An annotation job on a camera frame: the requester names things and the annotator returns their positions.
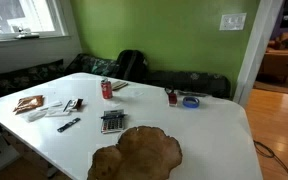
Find brown wooden slab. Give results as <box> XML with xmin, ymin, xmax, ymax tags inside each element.
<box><xmin>87</xmin><ymin>125</ymin><xmax>184</xmax><ymax>180</ymax></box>

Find tan flat wallet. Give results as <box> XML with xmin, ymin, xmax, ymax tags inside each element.
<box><xmin>111</xmin><ymin>80</ymin><xmax>129</xmax><ymax>91</ymax></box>

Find black backpack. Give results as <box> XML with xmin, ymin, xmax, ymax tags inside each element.
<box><xmin>114</xmin><ymin>49</ymin><xmax>149</xmax><ymax>83</ymax></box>

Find small dark red bottle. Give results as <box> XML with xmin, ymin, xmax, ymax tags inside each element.
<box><xmin>164</xmin><ymin>86</ymin><xmax>179</xmax><ymax>107</ymax></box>

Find red soda can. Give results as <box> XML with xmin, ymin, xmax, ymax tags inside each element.
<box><xmin>100</xmin><ymin>77</ymin><xmax>114</xmax><ymax>100</ymax></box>

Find blue tape roll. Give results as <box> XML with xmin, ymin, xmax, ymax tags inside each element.
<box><xmin>182</xmin><ymin>96</ymin><xmax>201</xmax><ymax>109</ymax></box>

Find grey desk calculator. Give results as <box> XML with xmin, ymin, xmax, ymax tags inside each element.
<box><xmin>100</xmin><ymin>109</ymin><xmax>127</xmax><ymax>135</ymax></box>

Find dark long bench cushion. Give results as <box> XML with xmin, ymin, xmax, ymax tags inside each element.
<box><xmin>146</xmin><ymin>70</ymin><xmax>232</xmax><ymax>100</ymax></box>

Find green patterned pillow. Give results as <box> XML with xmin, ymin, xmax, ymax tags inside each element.
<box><xmin>64</xmin><ymin>53</ymin><xmax>121</xmax><ymax>79</ymax></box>

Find black slim bar tool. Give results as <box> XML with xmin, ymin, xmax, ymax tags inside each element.
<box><xmin>56</xmin><ymin>117</ymin><xmax>82</xmax><ymax>134</ymax></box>

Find white plastic wrapper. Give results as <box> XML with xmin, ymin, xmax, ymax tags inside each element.
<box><xmin>24</xmin><ymin>109</ymin><xmax>48</xmax><ymax>123</ymax></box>

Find orange snack bag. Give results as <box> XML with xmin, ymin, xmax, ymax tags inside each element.
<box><xmin>12</xmin><ymin>94</ymin><xmax>45</xmax><ymax>115</ymax></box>

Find dark floral bench cushion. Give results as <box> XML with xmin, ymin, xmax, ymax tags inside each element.
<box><xmin>0</xmin><ymin>59</ymin><xmax>66</xmax><ymax>103</ymax></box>

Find small white windowsill object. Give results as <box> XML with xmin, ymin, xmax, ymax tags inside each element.
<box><xmin>14</xmin><ymin>25</ymin><xmax>41</xmax><ymax>40</ymax></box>

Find brown sofa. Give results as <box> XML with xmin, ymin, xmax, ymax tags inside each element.
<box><xmin>256</xmin><ymin>31</ymin><xmax>288</xmax><ymax>85</ymax></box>

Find white window frame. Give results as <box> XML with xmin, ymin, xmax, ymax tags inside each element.
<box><xmin>0</xmin><ymin>0</ymin><xmax>70</xmax><ymax>43</ymax></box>

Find white light switch plate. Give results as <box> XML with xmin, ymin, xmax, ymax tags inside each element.
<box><xmin>219</xmin><ymin>12</ymin><xmax>248</xmax><ymax>32</ymax></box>

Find white door frame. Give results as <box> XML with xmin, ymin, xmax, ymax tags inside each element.
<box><xmin>232</xmin><ymin>0</ymin><xmax>284</xmax><ymax>108</ymax></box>

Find black floor cable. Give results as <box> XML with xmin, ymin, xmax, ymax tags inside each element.
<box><xmin>252</xmin><ymin>139</ymin><xmax>288</xmax><ymax>178</ymax></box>

